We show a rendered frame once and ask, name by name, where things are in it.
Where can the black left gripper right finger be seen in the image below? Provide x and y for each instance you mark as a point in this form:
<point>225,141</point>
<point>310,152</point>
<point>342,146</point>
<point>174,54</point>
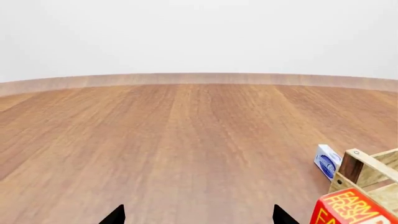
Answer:
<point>282,217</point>

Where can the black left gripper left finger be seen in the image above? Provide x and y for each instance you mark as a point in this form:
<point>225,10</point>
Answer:
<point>116,216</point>

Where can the wooden tray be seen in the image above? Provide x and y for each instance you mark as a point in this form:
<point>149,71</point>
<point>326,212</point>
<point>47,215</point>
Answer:
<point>370,172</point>

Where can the red Farm Fresh carton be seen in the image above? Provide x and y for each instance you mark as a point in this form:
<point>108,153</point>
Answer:
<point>348,207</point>

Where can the white and blue box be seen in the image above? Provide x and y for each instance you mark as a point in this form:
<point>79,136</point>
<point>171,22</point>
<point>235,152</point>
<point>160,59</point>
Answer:
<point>326,162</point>

